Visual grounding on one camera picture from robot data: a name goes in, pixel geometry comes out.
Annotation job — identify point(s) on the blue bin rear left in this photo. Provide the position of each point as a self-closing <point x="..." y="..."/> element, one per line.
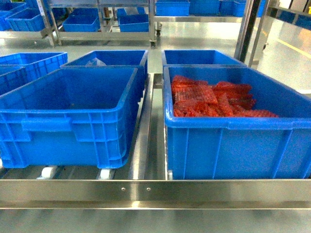
<point x="116" y="58"/>

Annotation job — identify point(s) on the blue bin rear right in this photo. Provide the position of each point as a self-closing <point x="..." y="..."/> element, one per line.
<point x="215" y="60"/>

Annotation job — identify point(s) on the empty blue bin front left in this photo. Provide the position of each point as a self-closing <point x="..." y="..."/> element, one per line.
<point x="71" y="117"/>

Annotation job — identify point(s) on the steel shelf rack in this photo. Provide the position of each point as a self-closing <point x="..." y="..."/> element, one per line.
<point x="139" y="197"/>

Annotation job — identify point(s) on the blue bin with red bags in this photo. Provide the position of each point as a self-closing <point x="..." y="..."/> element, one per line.
<point x="240" y="147"/>

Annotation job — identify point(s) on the blue bin far left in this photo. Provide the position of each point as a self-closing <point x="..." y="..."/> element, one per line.
<point x="37" y="64"/>

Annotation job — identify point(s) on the red bubble wrap bags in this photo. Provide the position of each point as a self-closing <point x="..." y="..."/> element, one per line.
<point x="225" y="99"/>

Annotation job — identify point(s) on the rolling steel cart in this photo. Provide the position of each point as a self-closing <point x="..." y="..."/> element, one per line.
<point x="106" y="34"/>

